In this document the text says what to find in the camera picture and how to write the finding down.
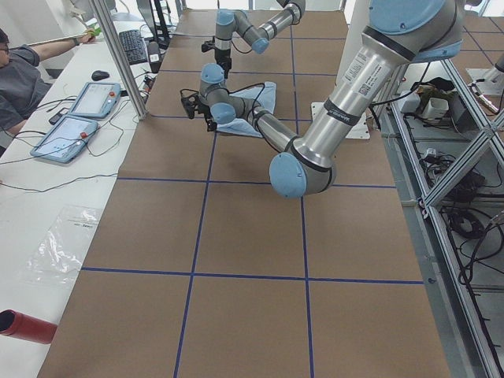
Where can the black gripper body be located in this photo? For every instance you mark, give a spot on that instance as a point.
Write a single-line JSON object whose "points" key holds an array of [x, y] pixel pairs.
{"points": [[224, 57], [205, 111]]}

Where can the light blue button-up shirt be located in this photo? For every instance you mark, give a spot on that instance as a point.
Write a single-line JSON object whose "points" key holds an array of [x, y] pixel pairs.
{"points": [[264, 95]]}

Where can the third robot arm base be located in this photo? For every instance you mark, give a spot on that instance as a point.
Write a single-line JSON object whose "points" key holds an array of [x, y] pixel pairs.
{"points": [[488, 81]]}

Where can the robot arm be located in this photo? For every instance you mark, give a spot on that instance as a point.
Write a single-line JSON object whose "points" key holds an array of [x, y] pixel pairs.
{"points": [[398, 33], [257, 38]]}

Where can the black keyboard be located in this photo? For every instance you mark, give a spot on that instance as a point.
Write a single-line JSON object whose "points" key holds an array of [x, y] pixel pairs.
{"points": [[133, 45]]}

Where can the upper teach pendant tablet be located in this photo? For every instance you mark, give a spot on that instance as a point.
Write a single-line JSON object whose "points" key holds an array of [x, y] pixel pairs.
{"points": [[96, 100]]}

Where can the teach pendant tablet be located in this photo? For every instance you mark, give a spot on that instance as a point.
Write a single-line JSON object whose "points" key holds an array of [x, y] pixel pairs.
{"points": [[65, 140], [96, 100]]}

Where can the black computer mouse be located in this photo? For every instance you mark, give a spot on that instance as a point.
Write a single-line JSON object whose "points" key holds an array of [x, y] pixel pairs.
{"points": [[99, 75]]}

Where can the green plastic tool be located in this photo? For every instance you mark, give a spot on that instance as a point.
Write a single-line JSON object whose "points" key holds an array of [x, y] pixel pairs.
{"points": [[94, 29]]}

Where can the lower teach pendant tablet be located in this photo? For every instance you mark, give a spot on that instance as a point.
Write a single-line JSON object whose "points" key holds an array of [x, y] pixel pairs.
{"points": [[65, 140]]}

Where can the black smartphone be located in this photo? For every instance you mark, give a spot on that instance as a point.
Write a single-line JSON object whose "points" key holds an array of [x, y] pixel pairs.
{"points": [[55, 118]]}

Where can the seated person grey shirt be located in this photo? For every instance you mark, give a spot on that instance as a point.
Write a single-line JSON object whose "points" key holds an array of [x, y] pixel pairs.
{"points": [[22, 87]]}

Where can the clear plastic bag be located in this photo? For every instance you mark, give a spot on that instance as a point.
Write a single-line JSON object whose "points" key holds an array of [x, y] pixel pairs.
{"points": [[59, 257]]}

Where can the red cylinder bottle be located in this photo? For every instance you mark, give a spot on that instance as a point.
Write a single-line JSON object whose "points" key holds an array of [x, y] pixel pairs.
{"points": [[21, 326]]}

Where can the grey aluminium frame post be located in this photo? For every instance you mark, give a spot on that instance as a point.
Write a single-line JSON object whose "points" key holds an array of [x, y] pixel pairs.
{"points": [[101, 11]]}

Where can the aluminium frame rack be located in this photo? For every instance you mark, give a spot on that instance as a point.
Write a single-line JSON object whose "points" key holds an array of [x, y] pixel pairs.
{"points": [[450, 178]]}

